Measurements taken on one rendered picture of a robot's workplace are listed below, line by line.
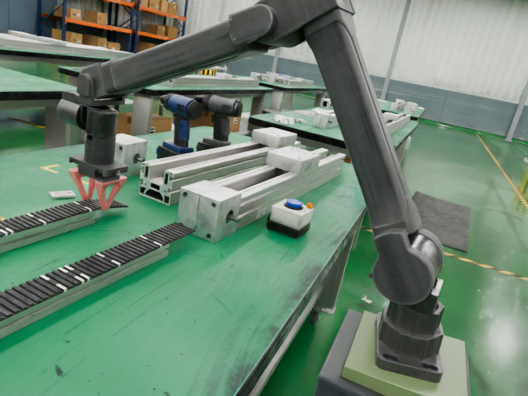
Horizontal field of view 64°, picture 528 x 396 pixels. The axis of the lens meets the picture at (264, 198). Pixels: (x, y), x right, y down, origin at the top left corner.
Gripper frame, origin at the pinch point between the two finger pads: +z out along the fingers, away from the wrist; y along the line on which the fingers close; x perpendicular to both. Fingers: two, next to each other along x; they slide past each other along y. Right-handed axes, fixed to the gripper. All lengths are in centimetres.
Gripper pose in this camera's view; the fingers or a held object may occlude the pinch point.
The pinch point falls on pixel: (96, 202)
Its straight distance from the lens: 95.4
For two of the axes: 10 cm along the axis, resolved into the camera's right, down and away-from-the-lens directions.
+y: -8.7, -3.1, 3.8
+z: -1.9, 9.3, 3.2
